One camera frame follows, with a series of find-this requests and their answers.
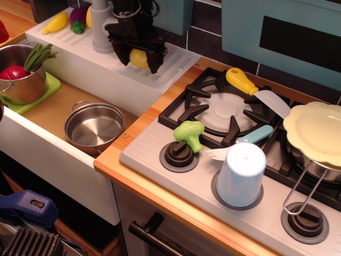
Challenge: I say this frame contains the teal cabinet left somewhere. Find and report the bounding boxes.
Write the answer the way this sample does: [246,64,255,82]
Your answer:
[153,0,194,36]

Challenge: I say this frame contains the teal cabinet right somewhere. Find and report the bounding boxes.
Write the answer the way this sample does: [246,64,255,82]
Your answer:
[222,1,340,90]

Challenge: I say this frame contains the green toy beans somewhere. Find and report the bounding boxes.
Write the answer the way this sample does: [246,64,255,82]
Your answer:
[23,44,58,73]

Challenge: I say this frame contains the right black stove knob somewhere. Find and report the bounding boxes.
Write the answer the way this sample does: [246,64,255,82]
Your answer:
[281,204,329,245]

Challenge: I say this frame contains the green cutting board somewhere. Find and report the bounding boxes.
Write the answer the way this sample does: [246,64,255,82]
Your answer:
[0,71,62,115]

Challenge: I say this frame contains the black stove knob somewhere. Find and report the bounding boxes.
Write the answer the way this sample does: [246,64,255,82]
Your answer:
[281,204,329,245]
[159,141,199,173]

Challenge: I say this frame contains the yellow toy corn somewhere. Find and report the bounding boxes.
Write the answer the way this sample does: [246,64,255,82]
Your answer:
[86,7,92,28]

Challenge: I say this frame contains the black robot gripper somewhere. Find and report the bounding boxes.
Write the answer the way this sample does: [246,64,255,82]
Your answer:
[105,1,167,74]

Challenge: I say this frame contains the pale yellow plate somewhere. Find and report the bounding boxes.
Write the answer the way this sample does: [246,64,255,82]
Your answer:
[283,102,340,166]

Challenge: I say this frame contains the grey toy stove top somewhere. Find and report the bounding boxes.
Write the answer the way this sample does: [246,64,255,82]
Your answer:
[120,117,340,255]

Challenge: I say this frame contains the red object at left edge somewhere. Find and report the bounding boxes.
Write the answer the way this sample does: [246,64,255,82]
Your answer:
[0,21,10,43]

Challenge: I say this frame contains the black stove grate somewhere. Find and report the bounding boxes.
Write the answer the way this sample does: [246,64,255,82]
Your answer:
[158,68,340,210]

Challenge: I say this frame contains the black ribbed heat sink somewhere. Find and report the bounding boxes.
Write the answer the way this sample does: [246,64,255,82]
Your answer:
[1,228,67,256]

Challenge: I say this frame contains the tall steel pot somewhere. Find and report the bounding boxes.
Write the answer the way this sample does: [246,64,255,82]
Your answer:
[1,44,47,105]

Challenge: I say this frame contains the yellow toy squash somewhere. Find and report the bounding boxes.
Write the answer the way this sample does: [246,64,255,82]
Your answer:
[42,12,69,34]

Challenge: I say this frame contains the light blue plastic cup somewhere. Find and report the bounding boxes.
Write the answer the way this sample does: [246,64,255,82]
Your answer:
[216,142,266,207]

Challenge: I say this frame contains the red toy vegetable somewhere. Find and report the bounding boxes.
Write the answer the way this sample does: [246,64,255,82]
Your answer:
[1,65,30,80]

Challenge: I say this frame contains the green toy broccoli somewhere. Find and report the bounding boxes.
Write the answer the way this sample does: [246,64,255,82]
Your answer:
[173,121,205,153]

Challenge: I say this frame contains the yellow handled toy knife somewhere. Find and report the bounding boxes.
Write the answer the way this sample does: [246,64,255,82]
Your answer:
[225,68,291,119]

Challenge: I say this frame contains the steel saucepan with wire handle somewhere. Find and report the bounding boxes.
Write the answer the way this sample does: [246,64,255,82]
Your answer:
[283,143,340,215]

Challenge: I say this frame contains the blue clamp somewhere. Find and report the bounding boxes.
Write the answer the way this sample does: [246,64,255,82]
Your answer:
[1,190,59,228]

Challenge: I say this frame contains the white toy sink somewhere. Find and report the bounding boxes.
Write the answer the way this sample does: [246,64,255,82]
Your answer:
[1,22,199,225]

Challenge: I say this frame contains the grey toy faucet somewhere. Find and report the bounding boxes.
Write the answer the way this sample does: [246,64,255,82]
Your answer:
[91,0,115,53]

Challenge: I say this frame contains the black oven door handle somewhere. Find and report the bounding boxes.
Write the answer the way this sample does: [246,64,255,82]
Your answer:
[128,212,184,256]

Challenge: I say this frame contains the teal cabinet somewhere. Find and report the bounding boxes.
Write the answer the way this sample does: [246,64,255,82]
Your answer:
[222,1,340,90]
[153,0,194,36]

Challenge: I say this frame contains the small steel pan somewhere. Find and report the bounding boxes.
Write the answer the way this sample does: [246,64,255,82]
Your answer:
[63,100,125,156]

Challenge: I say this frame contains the blue handled toy fork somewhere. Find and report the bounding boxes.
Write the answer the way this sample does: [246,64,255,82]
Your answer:
[205,125,274,161]

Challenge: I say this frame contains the purple toy eggplant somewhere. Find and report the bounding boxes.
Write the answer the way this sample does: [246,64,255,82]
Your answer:
[70,7,87,34]

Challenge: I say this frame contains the left black stove knob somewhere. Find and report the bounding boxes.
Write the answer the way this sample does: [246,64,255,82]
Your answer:
[159,141,199,173]

